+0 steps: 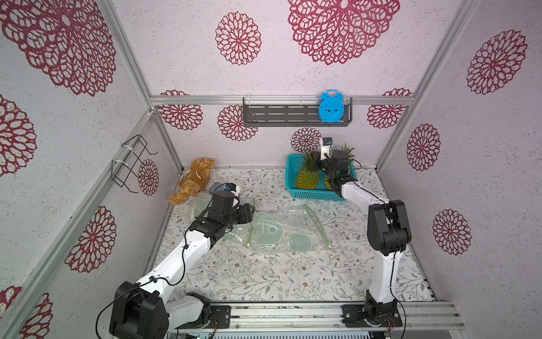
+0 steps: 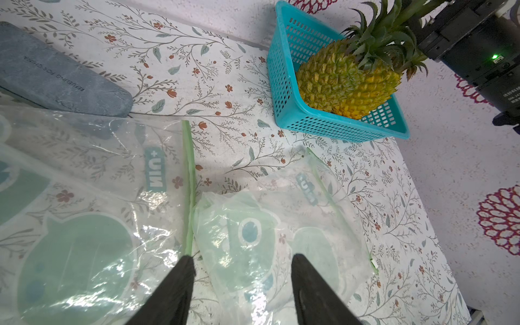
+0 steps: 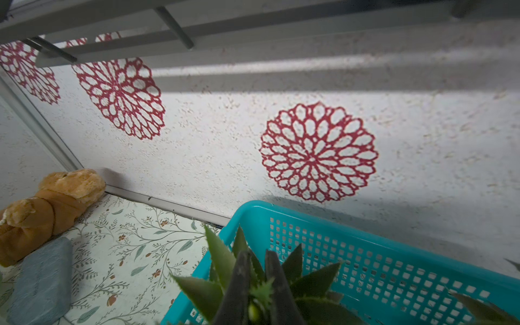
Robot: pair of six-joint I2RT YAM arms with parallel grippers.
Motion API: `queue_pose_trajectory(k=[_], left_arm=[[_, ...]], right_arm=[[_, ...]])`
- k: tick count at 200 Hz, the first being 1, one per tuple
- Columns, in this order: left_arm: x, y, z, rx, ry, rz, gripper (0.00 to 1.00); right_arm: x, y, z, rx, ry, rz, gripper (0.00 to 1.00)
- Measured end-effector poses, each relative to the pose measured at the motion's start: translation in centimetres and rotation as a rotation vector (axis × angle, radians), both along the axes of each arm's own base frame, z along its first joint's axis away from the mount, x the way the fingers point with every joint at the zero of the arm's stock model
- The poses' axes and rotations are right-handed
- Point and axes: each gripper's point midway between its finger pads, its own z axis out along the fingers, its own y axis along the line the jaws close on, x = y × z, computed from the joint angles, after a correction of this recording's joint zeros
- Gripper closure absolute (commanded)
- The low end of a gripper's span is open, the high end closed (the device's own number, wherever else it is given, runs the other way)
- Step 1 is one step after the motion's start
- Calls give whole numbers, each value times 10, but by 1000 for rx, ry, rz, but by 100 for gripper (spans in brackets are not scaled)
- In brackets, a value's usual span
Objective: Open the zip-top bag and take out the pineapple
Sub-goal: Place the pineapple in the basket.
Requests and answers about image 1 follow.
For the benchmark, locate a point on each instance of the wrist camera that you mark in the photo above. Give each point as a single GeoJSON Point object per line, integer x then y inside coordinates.
{"type": "Point", "coordinates": [326, 144]}
{"type": "Point", "coordinates": [233, 188]}

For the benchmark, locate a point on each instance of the clear zip-top bag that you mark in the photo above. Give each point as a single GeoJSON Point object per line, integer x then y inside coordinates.
{"type": "Point", "coordinates": [237, 220]}
{"type": "Point", "coordinates": [288, 230]}

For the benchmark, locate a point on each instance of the blue alarm clock toy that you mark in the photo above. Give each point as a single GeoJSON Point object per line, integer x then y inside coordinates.
{"type": "Point", "coordinates": [331, 107]}

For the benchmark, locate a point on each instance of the grey wall shelf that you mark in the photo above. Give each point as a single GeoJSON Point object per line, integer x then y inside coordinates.
{"type": "Point", "coordinates": [290, 115]}

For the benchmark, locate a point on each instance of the black wire wall rack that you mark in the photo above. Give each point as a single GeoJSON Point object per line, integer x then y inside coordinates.
{"type": "Point", "coordinates": [136, 172]}

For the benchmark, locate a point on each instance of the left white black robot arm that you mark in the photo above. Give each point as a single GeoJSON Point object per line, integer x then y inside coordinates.
{"type": "Point", "coordinates": [169, 271]}

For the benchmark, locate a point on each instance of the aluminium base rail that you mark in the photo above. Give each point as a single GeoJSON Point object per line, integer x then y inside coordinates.
{"type": "Point", "coordinates": [295, 317]}

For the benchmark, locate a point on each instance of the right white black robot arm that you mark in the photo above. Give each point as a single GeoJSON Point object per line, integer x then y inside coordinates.
{"type": "Point", "coordinates": [388, 232]}

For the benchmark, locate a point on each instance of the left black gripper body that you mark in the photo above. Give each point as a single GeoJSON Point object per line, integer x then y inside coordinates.
{"type": "Point", "coordinates": [243, 212]}

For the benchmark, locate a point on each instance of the grey blue sponge block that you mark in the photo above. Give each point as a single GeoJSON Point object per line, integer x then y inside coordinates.
{"type": "Point", "coordinates": [216, 186]}

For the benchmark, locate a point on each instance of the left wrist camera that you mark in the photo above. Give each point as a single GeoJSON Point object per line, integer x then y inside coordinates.
{"type": "Point", "coordinates": [233, 188]}

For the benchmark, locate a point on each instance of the yellow pineapple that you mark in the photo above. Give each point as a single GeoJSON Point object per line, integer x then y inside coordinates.
{"type": "Point", "coordinates": [345, 159]}

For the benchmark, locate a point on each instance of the brown plush teddy bear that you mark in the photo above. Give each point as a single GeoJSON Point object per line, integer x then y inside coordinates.
{"type": "Point", "coordinates": [194, 182]}

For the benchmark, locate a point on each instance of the teal plastic basket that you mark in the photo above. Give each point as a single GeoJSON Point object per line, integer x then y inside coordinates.
{"type": "Point", "coordinates": [313, 190]}

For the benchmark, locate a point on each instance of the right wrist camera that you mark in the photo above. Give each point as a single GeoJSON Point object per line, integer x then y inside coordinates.
{"type": "Point", "coordinates": [326, 144]}

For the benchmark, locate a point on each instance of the brownish pineapple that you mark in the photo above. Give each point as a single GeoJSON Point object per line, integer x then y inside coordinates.
{"type": "Point", "coordinates": [308, 176]}

